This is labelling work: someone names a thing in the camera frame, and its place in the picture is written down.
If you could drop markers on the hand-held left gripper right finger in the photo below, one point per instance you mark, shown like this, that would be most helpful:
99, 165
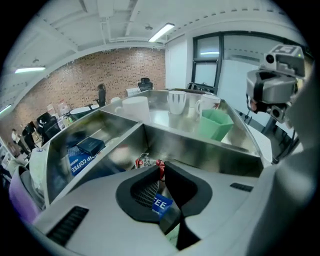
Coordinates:
225, 212

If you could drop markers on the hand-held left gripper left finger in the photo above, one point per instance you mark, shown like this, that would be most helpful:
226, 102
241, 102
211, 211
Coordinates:
100, 212

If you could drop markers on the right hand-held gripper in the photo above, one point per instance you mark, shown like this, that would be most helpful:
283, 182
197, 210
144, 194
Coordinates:
287, 62

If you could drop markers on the blue packet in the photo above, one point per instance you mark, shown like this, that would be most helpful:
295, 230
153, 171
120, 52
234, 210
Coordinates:
81, 163
161, 206

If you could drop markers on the white mug with red leaf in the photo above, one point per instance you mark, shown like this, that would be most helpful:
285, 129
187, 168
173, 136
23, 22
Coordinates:
208, 103

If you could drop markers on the green cup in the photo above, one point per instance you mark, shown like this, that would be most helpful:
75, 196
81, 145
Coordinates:
216, 125

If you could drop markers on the white sachet with red label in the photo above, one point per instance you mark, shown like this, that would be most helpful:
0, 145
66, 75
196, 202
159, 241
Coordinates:
144, 162

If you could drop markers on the metal service cart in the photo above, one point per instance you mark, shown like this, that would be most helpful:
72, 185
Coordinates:
200, 150

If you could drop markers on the black box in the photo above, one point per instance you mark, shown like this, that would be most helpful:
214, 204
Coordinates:
90, 145

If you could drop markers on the red plastic object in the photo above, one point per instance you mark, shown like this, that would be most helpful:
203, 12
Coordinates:
160, 166

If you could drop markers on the white mug with dark stripes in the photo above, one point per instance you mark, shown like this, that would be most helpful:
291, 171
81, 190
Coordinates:
177, 102

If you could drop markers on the plain white mug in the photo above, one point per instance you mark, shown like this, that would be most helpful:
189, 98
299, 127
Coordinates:
136, 110

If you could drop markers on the black framed glass partition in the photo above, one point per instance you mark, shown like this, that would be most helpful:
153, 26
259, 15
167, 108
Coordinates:
232, 50

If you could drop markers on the person's grey shirt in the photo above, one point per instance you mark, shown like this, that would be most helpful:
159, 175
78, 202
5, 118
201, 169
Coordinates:
287, 200

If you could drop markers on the black office chair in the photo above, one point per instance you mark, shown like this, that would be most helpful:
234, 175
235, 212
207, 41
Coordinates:
145, 83
101, 96
47, 125

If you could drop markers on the white chair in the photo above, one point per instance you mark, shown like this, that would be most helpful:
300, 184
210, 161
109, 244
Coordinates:
115, 100

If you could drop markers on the ceiling light bar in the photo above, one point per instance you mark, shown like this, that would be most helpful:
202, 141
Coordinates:
161, 32
30, 70

